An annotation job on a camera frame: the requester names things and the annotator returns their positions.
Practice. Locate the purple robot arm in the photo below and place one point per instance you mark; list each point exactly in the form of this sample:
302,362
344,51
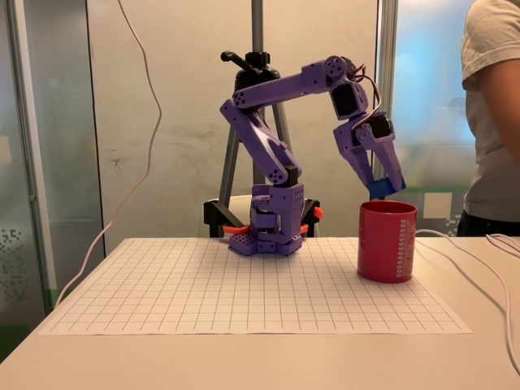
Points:
280,87

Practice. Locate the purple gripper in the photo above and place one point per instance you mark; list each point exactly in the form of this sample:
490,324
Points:
354,142

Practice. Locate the red cup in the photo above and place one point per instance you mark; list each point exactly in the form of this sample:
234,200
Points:
382,243

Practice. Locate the aluminium frame post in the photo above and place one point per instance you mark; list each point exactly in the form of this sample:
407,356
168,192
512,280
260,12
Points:
384,61
30,183

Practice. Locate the person in white t-shirt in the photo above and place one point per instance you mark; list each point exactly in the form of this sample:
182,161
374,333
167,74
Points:
495,81

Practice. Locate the white grid paper sheet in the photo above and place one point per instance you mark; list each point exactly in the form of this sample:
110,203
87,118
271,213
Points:
252,292

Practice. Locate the grey camera tripod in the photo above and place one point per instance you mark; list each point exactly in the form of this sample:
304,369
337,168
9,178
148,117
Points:
257,24

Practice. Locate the blue toy brick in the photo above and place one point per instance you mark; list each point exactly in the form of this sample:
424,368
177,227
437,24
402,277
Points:
382,189

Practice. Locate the black orange clamp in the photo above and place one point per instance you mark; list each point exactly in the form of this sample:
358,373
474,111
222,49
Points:
211,215
312,219

